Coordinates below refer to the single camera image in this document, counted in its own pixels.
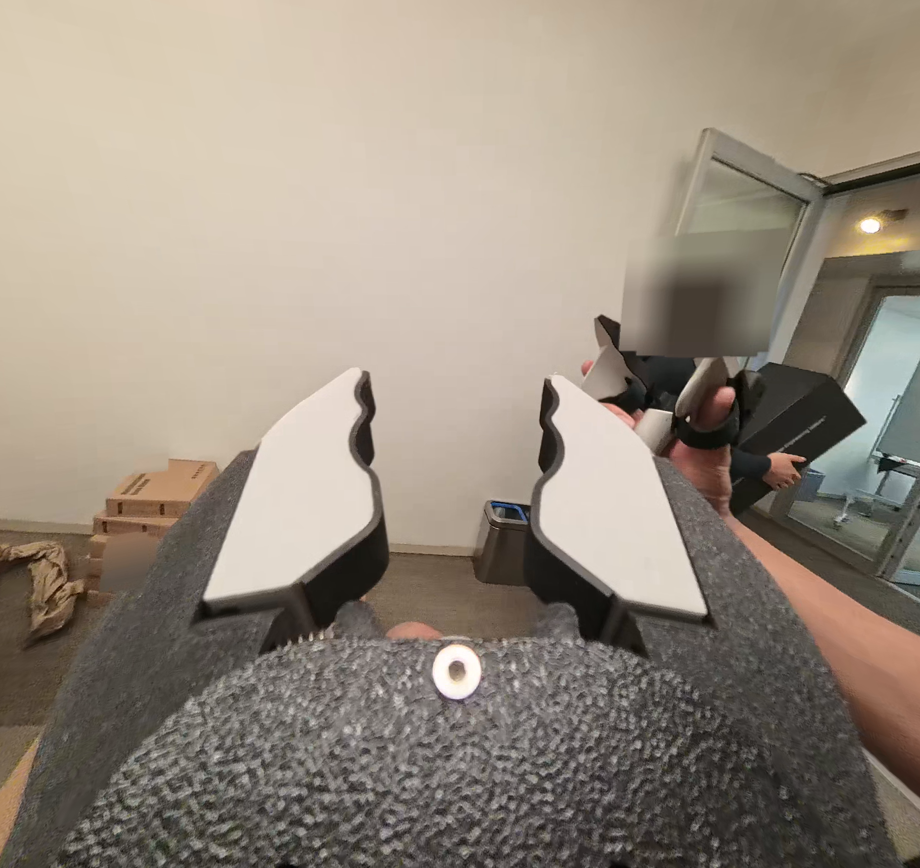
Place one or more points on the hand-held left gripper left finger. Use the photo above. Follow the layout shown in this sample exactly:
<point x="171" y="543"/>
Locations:
<point x="302" y="501"/>

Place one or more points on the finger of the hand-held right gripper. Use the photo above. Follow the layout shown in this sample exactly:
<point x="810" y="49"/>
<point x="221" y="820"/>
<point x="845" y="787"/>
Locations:
<point x="607" y="329"/>
<point x="606" y="372"/>

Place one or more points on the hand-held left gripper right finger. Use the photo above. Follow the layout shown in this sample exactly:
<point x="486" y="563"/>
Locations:
<point x="618" y="516"/>

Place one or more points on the person's right forearm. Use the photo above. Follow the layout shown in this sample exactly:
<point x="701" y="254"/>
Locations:
<point x="826" y="631"/>

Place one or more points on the person's right hand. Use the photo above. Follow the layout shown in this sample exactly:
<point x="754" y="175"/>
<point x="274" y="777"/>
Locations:
<point x="708" y="473"/>

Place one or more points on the person's left hand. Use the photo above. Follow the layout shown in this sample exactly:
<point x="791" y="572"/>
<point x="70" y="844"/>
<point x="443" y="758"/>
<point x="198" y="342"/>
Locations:
<point x="413" y="631"/>

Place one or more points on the steel trash bin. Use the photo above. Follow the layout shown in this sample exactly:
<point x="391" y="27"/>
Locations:
<point x="499" y="552"/>

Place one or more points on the small labelled brown carton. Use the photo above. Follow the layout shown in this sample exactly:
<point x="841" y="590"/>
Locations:
<point x="133" y="524"/>
<point x="165" y="483"/>

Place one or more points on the long black box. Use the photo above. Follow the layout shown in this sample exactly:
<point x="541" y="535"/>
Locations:
<point x="798" y="415"/>

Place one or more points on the small grey bin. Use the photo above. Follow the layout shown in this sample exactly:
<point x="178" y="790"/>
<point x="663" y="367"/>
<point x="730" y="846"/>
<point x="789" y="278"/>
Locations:
<point x="812" y="486"/>

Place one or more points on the whiteboard on stand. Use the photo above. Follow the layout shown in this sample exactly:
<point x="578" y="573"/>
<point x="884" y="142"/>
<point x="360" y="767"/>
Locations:
<point x="902" y="430"/>

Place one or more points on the crumpled brown packing paper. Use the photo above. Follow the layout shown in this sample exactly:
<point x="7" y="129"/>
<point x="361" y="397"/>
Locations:
<point x="50" y="588"/>

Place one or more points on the round ceiling light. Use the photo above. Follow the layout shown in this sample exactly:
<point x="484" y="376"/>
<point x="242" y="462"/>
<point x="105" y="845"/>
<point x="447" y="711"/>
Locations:
<point x="870" y="225"/>

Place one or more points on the metal door frame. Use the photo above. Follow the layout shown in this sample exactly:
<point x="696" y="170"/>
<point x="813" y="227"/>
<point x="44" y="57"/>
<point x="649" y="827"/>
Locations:
<point x="805" y="307"/>

